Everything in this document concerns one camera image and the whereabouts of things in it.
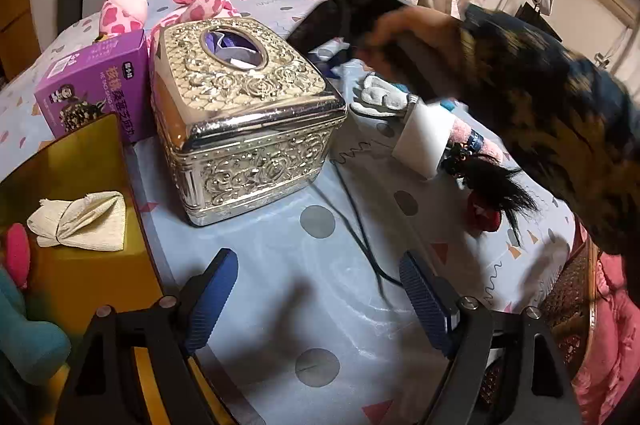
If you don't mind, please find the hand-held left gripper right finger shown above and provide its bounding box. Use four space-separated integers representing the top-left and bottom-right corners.
398 250 583 425

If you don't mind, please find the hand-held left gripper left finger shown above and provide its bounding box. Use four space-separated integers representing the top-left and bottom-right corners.
52 247 240 425

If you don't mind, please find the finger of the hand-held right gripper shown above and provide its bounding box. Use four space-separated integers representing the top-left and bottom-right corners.
320 50 361 80

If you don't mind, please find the person's right hand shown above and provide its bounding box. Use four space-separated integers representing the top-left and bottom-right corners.
357 6 463 60

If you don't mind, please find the light blue patterned tablecloth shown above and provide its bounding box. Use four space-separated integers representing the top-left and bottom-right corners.
0 0 581 425

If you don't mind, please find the red plush piece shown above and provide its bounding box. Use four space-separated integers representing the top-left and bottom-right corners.
465 197 502 233

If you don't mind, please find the ornate silver tissue box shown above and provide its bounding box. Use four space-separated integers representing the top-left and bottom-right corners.
149 17 348 227

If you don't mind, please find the white rectangular block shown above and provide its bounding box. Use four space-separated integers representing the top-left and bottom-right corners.
391 102 463 180

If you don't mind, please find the black hair tuft toy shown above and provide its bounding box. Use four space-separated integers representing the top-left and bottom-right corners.
442 145 538 246

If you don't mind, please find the brown wicker chair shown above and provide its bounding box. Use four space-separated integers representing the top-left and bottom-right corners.
540 230 601 406

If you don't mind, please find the pink yarn skein blue band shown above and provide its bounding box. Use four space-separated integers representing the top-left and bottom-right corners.
440 115 506 166

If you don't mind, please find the pink spotted plush toy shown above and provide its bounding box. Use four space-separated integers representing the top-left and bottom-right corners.
97 0 241 43

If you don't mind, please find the crumpled cream tissue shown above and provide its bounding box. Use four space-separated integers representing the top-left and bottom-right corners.
26 191 126 252

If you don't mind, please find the teal plush toy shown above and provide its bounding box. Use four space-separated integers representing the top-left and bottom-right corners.
0 265 73 386

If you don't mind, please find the pink quilt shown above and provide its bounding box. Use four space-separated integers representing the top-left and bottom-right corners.
570 220 640 425

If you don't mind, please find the small pink plush toy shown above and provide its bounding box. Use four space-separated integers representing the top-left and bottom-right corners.
4 223 32 291

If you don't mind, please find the purple snack box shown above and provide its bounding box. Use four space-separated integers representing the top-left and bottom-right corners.
34 29 160 142

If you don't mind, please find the black cable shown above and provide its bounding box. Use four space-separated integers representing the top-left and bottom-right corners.
312 155 401 301

